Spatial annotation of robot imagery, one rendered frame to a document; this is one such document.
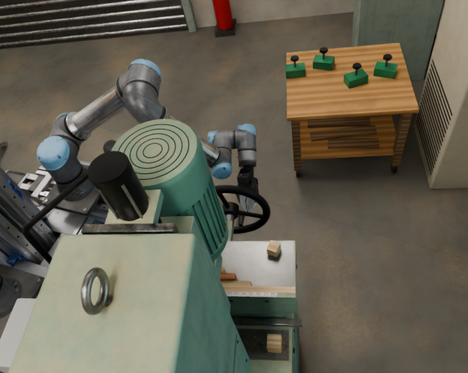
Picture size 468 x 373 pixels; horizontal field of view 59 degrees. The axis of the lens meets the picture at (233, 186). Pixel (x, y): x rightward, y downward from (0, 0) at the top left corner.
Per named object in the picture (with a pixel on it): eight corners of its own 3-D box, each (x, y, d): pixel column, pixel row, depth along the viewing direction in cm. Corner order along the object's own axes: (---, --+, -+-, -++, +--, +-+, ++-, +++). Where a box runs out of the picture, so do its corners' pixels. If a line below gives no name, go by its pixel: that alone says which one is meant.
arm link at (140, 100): (131, 98, 126) (239, 172, 154) (137, 75, 132) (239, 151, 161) (110, 118, 132) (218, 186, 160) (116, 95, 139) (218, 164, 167)
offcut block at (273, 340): (282, 338, 120) (281, 334, 117) (281, 353, 117) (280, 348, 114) (268, 337, 120) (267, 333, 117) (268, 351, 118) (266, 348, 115)
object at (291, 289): (296, 293, 117) (295, 286, 113) (296, 300, 116) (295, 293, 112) (100, 291, 127) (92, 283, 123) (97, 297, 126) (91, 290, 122)
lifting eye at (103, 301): (117, 280, 57) (97, 258, 52) (106, 323, 54) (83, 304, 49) (106, 280, 58) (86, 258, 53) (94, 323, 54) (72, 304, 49)
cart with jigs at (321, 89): (387, 111, 279) (402, 24, 229) (401, 176, 245) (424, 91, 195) (289, 117, 290) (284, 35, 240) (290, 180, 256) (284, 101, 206)
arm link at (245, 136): (235, 128, 171) (255, 128, 171) (235, 155, 169) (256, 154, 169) (234, 123, 163) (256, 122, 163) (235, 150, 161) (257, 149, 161)
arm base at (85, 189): (52, 197, 165) (40, 182, 158) (73, 169, 174) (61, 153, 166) (83, 204, 161) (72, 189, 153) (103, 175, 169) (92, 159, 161)
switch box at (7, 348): (96, 333, 74) (52, 297, 62) (79, 394, 68) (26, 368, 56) (65, 331, 75) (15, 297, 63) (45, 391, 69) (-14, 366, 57)
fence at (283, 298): (296, 300, 116) (295, 292, 111) (296, 306, 115) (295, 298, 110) (97, 297, 126) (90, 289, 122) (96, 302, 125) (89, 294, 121)
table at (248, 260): (296, 224, 138) (296, 214, 133) (298, 313, 119) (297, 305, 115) (126, 226, 148) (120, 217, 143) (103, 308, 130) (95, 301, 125)
